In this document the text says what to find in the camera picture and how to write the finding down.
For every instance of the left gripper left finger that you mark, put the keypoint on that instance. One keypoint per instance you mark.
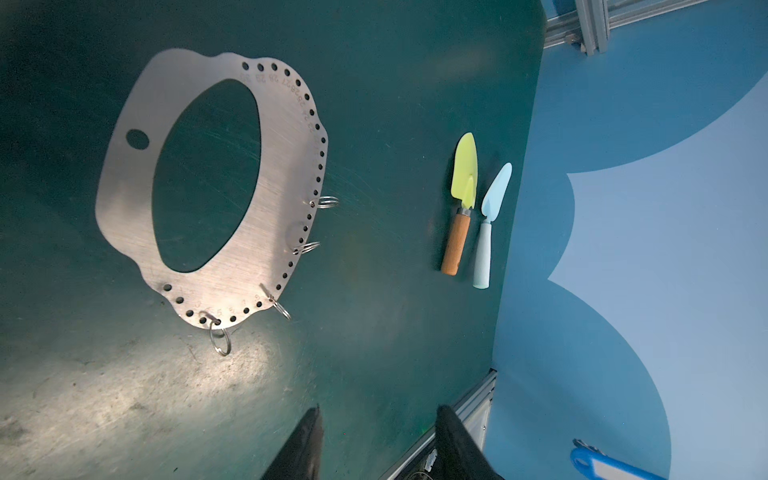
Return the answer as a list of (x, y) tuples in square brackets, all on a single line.
[(300, 456)]

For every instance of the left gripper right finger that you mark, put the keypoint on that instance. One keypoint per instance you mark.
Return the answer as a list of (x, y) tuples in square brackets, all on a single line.
[(458, 456)]

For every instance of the key with blue tag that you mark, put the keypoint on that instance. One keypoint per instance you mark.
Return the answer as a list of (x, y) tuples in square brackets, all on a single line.
[(593, 464)]

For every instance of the aluminium frame right post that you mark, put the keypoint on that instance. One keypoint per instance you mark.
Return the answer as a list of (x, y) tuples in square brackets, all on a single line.
[(593, 17)]

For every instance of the aluminium frame back rail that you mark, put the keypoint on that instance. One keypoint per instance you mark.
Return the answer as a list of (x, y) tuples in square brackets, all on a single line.
[(564, 28)]

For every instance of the metal key holder plate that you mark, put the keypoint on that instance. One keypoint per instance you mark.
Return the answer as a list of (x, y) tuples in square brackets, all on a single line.
[(253, 268)]

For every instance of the light blue trowel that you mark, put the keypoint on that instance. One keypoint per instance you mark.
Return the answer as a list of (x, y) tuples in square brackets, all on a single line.
[(490, 209)]

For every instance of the green trowel wooden handle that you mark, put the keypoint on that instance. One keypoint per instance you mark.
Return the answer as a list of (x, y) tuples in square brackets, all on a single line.
[(463, 188)]

